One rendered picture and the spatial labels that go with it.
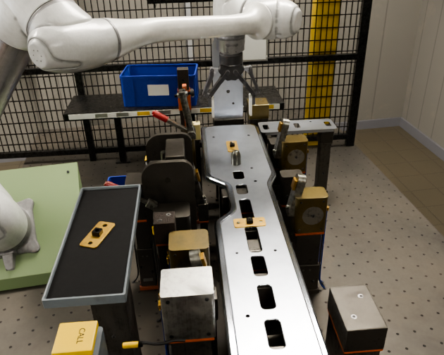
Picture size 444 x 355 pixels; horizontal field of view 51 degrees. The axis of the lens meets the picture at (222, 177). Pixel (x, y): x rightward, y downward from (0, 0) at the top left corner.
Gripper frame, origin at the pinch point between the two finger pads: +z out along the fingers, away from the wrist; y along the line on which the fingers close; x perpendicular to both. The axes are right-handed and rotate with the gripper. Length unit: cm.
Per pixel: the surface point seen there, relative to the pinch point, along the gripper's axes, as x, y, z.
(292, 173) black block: -20.0, 17.1, 14.2
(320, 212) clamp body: -43.6, 19.9, 13.2
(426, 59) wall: 210, 176, 50
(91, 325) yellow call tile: -94, -31, -3
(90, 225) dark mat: -66, -36, -3
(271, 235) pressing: -53, 5, 13
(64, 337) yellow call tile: -96, -35, -3
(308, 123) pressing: 16.4, 31.2, 13.4
